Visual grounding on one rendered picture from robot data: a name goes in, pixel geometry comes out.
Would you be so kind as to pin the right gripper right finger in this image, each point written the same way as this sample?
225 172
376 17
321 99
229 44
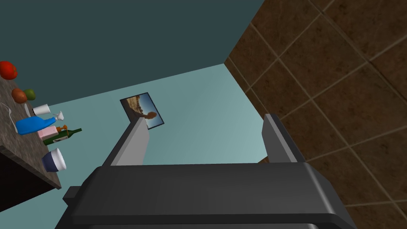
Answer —
277 141

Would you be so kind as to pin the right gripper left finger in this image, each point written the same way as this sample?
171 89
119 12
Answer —
131 147

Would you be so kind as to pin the framed landscape picture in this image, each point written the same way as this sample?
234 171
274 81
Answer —
141 108

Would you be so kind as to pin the dark green wine bottle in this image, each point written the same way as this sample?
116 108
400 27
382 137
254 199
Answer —
58 137

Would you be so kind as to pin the navy and white mug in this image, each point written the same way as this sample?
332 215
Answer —
54 160

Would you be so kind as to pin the pink soap dispenser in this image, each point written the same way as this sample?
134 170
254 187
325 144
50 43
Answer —
48 132

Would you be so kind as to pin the white cup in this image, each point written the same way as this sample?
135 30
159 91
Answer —
42 110

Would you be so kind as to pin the blue spray bottle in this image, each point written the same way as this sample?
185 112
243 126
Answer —
31 124

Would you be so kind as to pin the white knife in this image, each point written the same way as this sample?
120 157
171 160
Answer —
27 110

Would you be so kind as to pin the green lime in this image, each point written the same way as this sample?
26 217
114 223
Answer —
30 94

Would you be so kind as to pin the white fork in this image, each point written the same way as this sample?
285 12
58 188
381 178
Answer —
12 118

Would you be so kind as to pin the brown potato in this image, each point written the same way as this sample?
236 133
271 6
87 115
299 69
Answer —
19 96

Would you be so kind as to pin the red tomato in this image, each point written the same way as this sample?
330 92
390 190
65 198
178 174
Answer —
7 70

